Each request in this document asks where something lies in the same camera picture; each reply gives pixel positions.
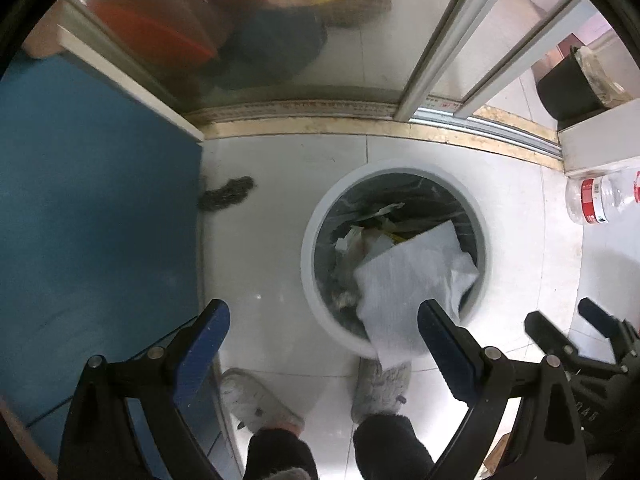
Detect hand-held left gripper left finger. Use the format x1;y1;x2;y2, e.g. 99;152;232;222
59;299;232;480

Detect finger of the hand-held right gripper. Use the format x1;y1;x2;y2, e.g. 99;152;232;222
577;297;640;367
524;311;622;377

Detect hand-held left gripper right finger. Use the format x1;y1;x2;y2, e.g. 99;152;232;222
417;300;587;480

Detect white paper sheet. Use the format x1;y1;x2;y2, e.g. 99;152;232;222
352;222;481;367

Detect white round waste bin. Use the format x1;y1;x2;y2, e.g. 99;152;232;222
300;160;493;359

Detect clear bottle with red label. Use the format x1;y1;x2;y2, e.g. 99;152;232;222
565;170;640;226

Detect black fleece pants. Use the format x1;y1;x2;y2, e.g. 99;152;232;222
244;411;437;480

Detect white ledge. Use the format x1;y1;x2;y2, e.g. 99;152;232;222
556;92;640;177

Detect blue cabinet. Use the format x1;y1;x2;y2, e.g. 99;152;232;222
0;52;237;480

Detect black bucket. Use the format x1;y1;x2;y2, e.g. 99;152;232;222
536;45;629;122

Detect metal door track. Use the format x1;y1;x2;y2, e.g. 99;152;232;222
190;99;565;162

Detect frosted glass sliding door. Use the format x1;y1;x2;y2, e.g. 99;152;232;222
57;0;588;122

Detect dark blue basin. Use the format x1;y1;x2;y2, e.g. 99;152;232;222
219;9;329;92

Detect red plastic basin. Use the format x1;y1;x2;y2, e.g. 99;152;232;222
89;0;272;65

